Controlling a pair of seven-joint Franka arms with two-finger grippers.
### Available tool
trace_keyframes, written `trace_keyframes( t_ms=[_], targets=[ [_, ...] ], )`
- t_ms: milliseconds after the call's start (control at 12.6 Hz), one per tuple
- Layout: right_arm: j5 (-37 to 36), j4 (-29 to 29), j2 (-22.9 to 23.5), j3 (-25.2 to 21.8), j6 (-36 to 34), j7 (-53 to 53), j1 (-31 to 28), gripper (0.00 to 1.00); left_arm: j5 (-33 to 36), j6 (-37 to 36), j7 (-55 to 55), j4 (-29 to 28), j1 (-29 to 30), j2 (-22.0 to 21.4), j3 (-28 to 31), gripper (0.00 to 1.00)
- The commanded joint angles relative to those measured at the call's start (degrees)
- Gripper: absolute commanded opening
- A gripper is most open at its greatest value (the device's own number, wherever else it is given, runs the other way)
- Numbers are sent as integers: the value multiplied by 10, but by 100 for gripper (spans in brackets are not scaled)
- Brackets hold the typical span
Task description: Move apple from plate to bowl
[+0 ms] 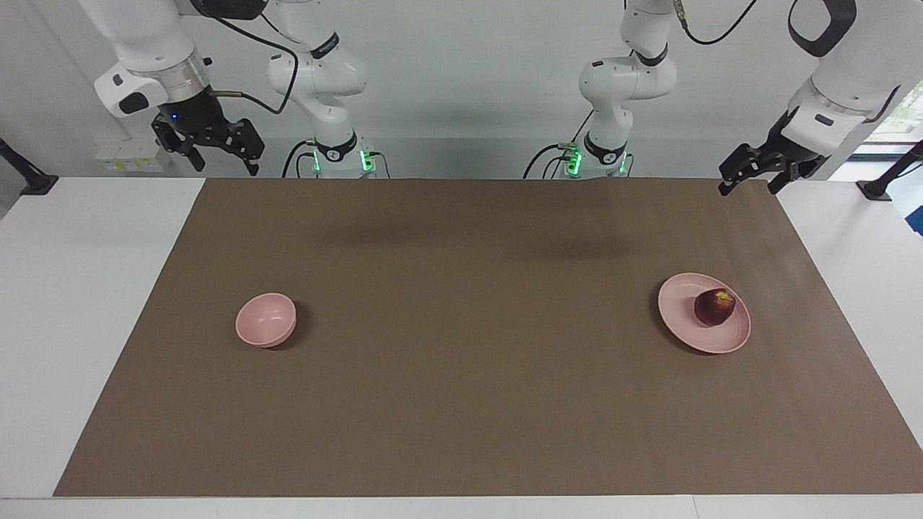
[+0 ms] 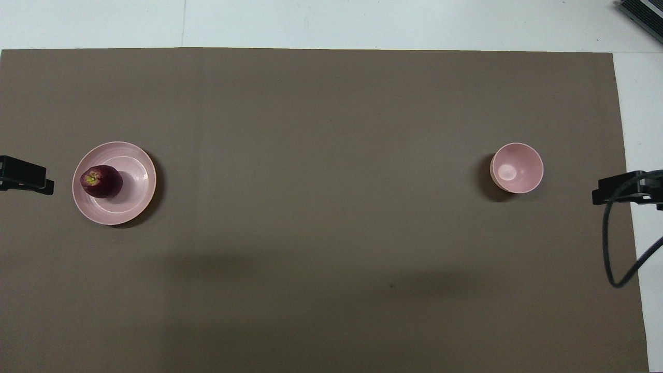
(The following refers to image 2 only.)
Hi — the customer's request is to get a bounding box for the brown table mat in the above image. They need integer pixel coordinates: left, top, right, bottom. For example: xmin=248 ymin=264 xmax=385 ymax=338
xmin=0 ymin=48 xmax=651 ymax=373

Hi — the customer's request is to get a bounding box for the pink plate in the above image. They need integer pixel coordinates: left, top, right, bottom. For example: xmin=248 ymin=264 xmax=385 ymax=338
xmin=72 ymin=141 xmax=157 ymax=226

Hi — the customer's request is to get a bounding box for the pink bowl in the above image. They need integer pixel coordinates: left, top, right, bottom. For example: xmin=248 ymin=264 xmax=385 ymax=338
xmin=490 ymin=142 xmax=544 ymax=194

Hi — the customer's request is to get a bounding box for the dark red apple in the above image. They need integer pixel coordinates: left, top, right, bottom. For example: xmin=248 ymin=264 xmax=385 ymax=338
xmin=80 ymin=165 xmax=124 ymax=199

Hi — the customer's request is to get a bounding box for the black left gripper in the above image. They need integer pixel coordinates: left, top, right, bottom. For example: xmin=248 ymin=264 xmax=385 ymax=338
xmin=0 ymin=155 xmax=55 ymax=196

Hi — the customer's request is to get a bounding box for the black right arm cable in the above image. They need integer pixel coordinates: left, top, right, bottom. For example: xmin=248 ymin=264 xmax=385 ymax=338
xmin=603 ymin=170 xmax=663 ymax=289

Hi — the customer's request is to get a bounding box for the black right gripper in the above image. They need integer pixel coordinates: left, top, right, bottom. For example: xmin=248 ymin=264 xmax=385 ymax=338
xmin=593 ymin=170 xmax=663 ymax=205

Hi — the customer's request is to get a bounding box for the grey ribbed metal device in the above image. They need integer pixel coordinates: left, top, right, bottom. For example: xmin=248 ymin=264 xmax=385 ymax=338
xmin=615 ymin=0 xmax=663 ymax=45

